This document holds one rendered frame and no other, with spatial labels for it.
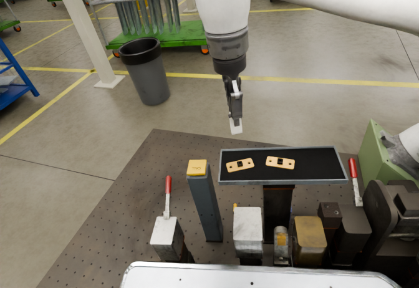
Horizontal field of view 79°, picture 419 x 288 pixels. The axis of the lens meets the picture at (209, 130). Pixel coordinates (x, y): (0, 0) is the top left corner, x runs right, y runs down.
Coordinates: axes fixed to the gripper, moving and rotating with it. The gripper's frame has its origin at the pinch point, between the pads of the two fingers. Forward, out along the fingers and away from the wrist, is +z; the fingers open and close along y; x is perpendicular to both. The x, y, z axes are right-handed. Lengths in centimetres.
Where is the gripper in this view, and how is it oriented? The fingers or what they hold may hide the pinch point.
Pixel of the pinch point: (235, 123)
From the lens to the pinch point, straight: 69.8
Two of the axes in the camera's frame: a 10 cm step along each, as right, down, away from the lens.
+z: 1.5, 7.5, 6.5
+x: 9.8, -2.0, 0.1
